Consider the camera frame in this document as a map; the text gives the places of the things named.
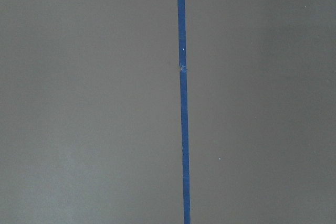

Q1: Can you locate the long vertical blue tape strip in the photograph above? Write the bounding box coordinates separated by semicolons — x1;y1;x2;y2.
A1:
177;0;191;223

